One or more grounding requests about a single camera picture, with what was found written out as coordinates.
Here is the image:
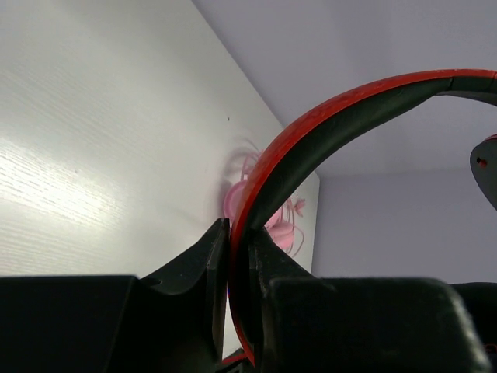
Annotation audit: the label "pink headphone cable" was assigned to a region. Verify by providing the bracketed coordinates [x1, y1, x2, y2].
[228, 141, 308, 257]

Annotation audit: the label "red black headphones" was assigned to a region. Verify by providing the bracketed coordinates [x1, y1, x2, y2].
[228, 69, 496, 372]

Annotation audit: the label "pink headphones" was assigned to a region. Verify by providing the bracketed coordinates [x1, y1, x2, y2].
[223, 180, 306, 257]

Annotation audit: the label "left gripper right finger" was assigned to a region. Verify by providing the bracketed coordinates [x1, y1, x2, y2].
[248, 232, 496, 372]

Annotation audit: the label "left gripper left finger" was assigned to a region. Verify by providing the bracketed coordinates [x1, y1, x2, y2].
[1, 219, 230, 372]

